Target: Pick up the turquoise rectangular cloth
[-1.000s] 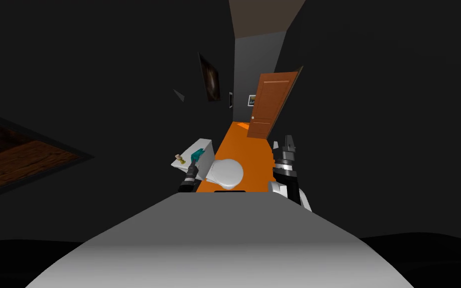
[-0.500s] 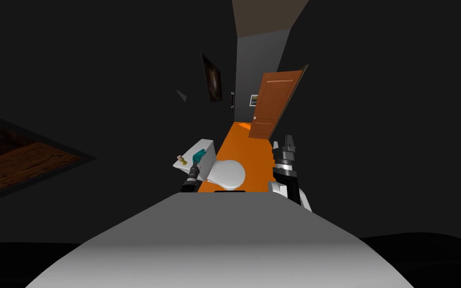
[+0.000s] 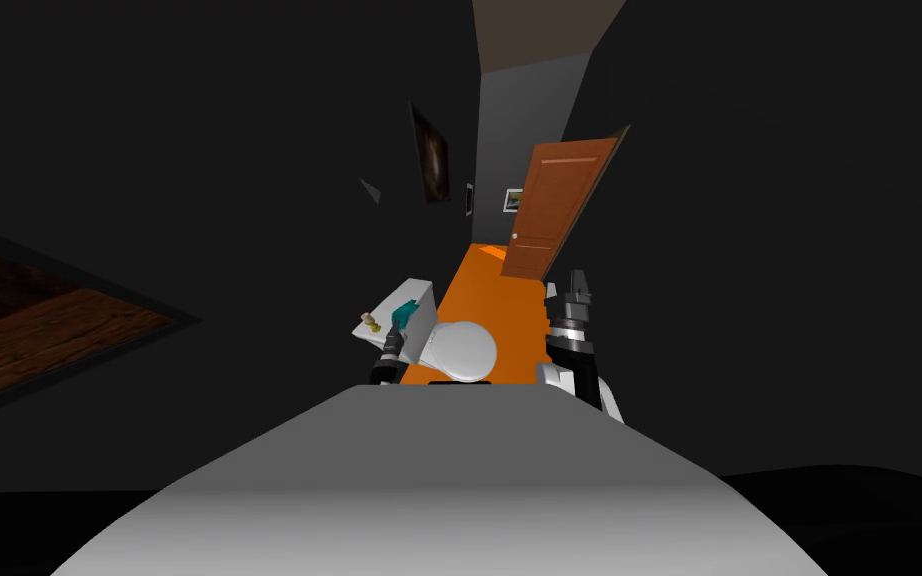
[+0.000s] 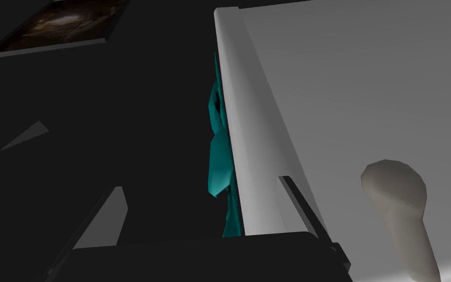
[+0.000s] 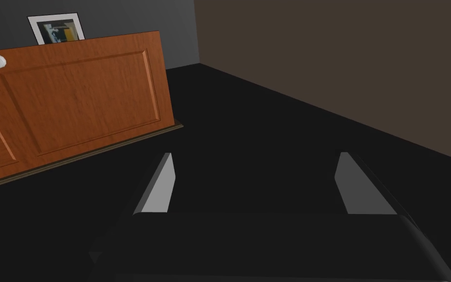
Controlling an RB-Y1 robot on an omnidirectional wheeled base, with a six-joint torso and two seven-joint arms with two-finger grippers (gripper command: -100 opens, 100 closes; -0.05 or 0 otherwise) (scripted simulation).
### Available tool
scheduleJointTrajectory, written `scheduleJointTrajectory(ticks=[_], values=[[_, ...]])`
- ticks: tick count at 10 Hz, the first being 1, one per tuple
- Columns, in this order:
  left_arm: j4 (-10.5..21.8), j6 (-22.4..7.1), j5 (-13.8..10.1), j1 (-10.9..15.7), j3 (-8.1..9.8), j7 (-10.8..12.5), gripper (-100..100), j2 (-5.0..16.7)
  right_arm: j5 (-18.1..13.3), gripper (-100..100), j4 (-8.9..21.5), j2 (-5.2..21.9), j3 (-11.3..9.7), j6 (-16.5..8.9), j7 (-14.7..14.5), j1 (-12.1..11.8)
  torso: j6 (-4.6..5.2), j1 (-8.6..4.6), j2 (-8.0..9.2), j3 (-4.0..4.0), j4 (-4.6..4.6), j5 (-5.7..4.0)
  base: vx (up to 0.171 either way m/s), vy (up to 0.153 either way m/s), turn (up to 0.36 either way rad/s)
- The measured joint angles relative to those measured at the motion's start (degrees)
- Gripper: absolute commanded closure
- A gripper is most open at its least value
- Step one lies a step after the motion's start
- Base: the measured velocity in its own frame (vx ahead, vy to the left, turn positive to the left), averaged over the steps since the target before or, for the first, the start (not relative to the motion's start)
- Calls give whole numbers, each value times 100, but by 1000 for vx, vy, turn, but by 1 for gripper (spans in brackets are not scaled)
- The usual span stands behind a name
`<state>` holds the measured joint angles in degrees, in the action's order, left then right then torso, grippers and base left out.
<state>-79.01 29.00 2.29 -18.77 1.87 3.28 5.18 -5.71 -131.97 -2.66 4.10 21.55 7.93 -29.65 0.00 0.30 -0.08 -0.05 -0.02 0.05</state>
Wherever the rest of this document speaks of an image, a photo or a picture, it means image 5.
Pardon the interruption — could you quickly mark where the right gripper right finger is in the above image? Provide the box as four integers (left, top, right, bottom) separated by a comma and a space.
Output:
334, 151, 406, 216

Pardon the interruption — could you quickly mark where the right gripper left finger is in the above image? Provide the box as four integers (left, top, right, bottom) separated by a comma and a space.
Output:
133, 152, 177, 215

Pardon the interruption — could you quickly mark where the brown wooden door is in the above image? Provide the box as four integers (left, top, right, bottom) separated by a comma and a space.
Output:
0, 30, 176, 187

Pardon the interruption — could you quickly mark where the white framed wall picture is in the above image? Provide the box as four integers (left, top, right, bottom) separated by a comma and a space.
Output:
27, 12, 86, 46

